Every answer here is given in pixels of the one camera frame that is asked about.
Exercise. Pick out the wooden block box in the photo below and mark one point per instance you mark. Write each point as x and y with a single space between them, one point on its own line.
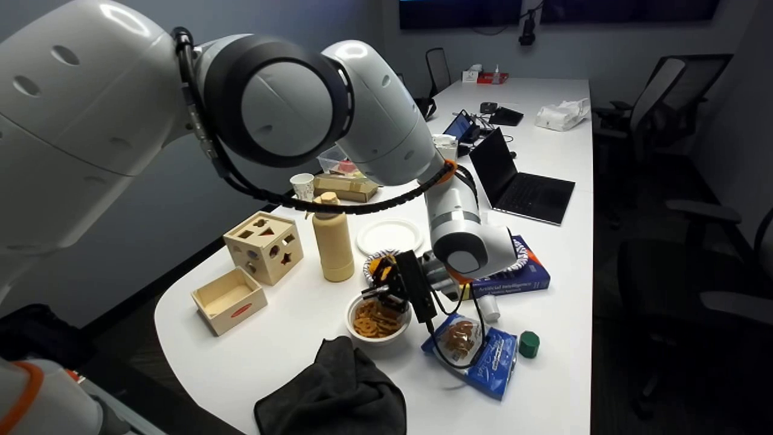
344 187

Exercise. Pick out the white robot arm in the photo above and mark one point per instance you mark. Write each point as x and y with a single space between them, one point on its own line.
93 91

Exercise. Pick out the white crumpled cloth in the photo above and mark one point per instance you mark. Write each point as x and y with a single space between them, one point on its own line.
563 117

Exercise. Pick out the paper cup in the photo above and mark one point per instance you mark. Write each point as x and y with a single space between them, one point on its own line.
303 185

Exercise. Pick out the wooden shape sorter cube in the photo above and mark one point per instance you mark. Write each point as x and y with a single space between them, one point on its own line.
263 245

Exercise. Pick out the open wooden box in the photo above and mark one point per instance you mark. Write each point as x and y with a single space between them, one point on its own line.
228 301

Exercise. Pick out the black headphones pouch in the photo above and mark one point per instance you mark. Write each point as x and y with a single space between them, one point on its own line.
426 106

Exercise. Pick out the dark office chair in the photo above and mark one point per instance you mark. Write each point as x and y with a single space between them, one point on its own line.
435 62

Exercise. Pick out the small white bottle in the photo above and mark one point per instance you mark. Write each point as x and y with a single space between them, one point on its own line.
488 307

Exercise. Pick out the tan water bottle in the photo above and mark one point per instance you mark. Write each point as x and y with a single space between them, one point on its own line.
333 245

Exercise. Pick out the open laptop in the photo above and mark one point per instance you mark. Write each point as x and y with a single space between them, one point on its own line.
518 192

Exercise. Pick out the blue screen tablet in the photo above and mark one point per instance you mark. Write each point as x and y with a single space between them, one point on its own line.
464 128

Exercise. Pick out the clear plastic container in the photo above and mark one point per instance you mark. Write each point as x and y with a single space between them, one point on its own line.
333 161

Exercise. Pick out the black and white bowl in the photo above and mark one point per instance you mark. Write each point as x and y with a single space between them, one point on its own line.
381 267

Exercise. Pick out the white bowl with snacks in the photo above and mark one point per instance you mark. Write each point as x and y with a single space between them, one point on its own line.
373 323

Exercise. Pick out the black cloth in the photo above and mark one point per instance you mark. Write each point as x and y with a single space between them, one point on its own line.
340 393

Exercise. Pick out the blue and yellow book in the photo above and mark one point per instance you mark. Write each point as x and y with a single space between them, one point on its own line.
523 276

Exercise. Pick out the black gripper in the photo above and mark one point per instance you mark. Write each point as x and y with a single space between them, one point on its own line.
412 285

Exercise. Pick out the blue snack bag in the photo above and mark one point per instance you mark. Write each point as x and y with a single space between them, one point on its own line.
481 359

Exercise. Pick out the green bottle cap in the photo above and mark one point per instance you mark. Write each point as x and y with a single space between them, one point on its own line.
529 345

